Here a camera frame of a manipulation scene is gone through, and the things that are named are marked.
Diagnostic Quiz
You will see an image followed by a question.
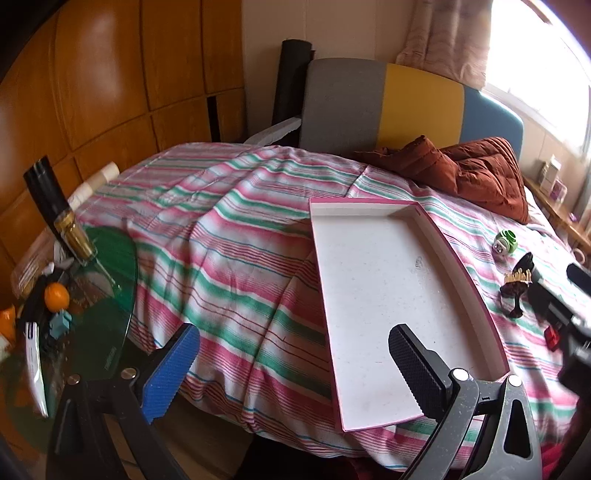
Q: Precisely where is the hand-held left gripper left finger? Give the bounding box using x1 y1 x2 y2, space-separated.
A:
46 323 201 480

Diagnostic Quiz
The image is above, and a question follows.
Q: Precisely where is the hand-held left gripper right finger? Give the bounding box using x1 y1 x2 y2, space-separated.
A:
388 324 543 480

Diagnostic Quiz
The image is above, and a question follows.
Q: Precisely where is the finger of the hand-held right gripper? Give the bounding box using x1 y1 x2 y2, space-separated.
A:
526 281 575 326
566 262 591 294

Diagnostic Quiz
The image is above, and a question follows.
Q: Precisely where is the brown hair comb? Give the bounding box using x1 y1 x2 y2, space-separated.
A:
500 251 536 319

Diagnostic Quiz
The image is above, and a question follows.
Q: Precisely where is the green plug-in device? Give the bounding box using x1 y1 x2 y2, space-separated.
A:
492 229 519 256

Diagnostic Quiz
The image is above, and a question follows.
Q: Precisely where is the white pink-edged box tray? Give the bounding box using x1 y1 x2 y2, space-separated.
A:
308 198 511 433

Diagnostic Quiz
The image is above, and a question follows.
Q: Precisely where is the wooden bedside table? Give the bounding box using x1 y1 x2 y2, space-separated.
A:
524 175 591 252

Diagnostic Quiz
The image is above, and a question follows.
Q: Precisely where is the red cloth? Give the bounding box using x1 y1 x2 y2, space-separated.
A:
540 392 591 480

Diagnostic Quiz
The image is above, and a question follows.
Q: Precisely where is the round glass table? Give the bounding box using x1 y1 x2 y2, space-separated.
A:
0 226 138 480

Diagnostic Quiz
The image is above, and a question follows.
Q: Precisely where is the white box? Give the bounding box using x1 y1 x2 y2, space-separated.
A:
540 157 561 195

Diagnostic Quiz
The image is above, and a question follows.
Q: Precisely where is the teal block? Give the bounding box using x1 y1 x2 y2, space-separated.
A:
48 310 75 340

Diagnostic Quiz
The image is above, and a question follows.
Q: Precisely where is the pink green striped blanket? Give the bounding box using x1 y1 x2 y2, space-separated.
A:
74 142 587 472

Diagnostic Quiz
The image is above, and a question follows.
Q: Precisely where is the white pen-shaped object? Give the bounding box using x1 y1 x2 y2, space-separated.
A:
23 320 49 418

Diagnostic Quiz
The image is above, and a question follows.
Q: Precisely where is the red-brown quilted blanket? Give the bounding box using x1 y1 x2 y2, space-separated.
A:
355 135 531 225

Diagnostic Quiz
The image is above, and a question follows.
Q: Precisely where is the stack of paper cups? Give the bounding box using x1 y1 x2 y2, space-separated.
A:
69 161 122 206

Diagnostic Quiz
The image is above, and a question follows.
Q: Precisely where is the window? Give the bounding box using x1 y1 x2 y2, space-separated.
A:
482 0 591 153

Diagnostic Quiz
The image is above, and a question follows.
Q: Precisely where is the white serrated plastic piece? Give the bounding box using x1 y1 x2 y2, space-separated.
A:
243 116 302 146

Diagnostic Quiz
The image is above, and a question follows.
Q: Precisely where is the pink patterned curtain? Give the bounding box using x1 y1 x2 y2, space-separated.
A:
396 0 495 90

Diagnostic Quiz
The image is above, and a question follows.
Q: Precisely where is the grey yellow blue headboard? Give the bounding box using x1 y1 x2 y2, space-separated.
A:
299 58 525 160

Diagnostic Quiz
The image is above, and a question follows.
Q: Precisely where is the wooden wardrobe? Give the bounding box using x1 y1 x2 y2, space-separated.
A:
0 0 245 296

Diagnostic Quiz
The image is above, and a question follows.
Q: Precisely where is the black rolled mat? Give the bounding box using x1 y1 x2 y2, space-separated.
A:
272 39 315 141

